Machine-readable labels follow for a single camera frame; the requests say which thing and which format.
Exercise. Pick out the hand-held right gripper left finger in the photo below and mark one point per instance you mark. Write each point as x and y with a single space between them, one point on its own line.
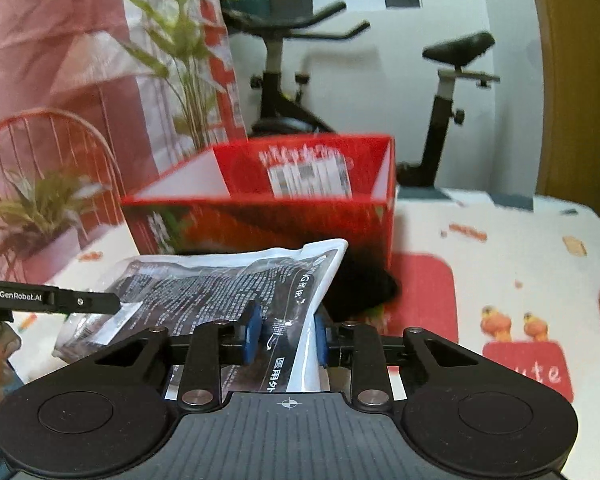
252 334

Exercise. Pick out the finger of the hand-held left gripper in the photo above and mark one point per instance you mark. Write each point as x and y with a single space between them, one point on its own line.
87 302

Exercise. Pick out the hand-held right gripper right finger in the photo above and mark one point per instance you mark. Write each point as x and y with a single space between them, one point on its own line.
322 340

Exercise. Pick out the white plastic mask packet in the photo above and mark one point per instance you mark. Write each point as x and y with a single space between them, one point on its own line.
205 280

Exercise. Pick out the red strawberry print cardboard box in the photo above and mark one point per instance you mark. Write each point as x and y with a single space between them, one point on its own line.
240 170

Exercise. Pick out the cartoon print tablecloth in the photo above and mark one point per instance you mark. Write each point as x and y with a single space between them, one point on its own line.
505 260

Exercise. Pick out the black exercise bike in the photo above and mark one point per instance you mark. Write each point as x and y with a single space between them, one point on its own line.
280 105

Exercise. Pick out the wooden door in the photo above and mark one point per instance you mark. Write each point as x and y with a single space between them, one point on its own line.
580 85

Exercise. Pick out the pink printed wall backdrop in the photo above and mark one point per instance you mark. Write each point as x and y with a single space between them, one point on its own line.
55 60

